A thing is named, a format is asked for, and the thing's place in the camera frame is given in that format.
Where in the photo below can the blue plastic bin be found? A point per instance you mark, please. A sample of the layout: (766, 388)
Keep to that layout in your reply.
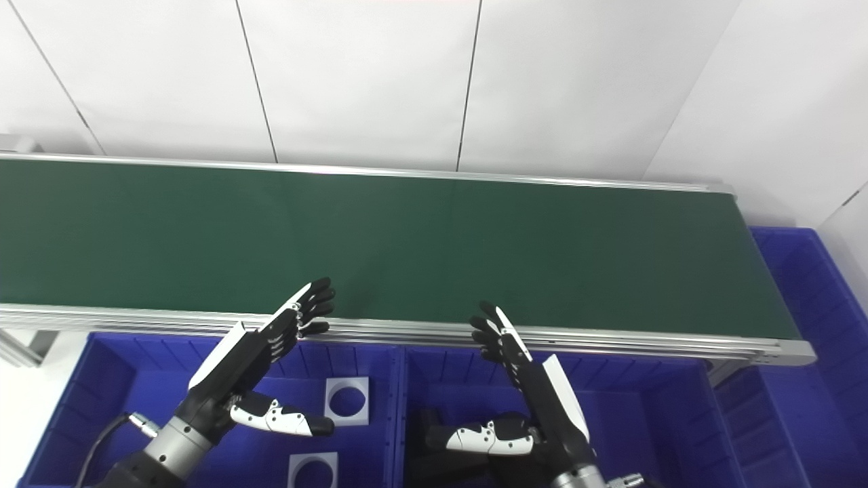
(644, 420)
(102, 393)
(814, 379)

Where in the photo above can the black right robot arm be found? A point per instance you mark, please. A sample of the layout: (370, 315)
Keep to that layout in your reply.
(576, 480)

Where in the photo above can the white and black right hand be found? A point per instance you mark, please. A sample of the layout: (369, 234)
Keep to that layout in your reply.
(549, 413)

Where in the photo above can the aluminium conveyor support leg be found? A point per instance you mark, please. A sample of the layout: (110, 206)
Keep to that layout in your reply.
(24, 349)

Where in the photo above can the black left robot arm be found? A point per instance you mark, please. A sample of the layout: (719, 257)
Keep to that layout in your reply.
(169, 451)

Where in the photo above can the white and black left hand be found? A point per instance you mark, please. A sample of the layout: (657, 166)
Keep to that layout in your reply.
(230, 379)

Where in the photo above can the grey conveyor end box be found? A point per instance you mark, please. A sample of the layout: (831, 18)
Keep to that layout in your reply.
(15, 144)

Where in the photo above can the green conveyor belt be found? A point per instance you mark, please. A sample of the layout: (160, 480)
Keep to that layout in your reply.
(135, 322)
(407, 244)

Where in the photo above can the white square part with hole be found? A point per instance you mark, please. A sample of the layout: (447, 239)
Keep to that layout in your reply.
(295, 474)
(332, 415)

